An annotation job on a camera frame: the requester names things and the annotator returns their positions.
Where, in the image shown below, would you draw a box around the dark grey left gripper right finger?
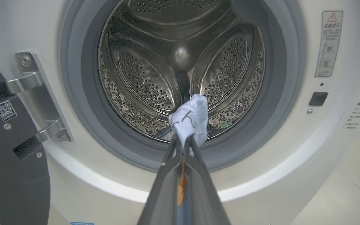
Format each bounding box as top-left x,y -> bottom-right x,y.
183,136 -> 231,225

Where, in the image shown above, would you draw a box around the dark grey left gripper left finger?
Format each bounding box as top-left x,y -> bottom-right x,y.
137,134 -> 183,225

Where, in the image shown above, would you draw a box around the blue bear print pajama top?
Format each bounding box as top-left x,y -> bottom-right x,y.
168,94 -> 208,225

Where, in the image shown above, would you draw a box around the dark round washing machine door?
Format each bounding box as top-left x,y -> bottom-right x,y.
0,50 -> 51,225

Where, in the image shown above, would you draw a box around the white washing machine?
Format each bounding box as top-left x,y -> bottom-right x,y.
0,0 -> 360,225

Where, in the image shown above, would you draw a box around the grey rubber door seal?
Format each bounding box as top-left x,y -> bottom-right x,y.
60,0 -> 307,172

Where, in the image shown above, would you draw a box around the metal door hinge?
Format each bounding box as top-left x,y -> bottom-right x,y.
0,52 -> 73,160

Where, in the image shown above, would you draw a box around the black door lock socket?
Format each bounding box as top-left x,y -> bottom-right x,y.
309,91 -> 329,106

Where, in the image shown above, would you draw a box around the stainless steel washer drum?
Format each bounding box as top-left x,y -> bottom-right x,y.
98,0 -> 265,143

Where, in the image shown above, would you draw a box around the printed instruction text label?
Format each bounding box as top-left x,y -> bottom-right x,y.
342,102 -> 360,129

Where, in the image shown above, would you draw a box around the white QR code sticker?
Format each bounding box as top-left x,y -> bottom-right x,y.
0,101 -> 18,122

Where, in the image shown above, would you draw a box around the red triangle warning sticker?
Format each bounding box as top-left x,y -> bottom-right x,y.
315,11 -> 343,78

